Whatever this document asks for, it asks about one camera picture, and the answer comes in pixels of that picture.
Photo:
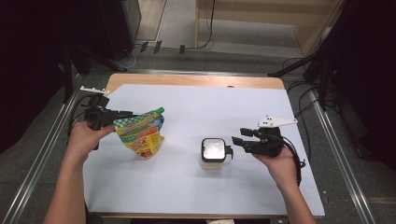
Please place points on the person's right hand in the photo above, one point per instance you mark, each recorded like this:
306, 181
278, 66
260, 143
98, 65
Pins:
283, 169

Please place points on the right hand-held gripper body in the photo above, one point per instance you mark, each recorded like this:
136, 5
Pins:
269, 143

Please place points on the metal cross rail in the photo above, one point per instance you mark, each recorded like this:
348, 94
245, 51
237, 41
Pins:
186, 72

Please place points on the yellow spouted sauce pouch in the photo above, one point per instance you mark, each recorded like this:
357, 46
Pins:
141, 137

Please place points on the black cabinet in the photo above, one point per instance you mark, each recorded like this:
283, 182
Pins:
121, 28

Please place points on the person's left hand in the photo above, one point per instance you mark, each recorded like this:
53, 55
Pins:
82, 140

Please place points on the black stand leg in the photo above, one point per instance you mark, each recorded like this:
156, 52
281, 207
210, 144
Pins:
289, 67

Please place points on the white cloth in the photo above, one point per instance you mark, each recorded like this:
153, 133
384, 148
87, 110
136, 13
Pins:
222, 221

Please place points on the long metal floor rail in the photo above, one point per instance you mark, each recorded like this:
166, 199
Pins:
342, 161
37, 168

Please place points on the clear jar with black lid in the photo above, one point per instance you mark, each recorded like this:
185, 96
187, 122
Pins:
213, 149

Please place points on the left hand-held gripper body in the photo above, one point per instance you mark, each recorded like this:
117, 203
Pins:
99, 116

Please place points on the light wooden shelf frame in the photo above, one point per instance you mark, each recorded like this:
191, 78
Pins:
311, 28

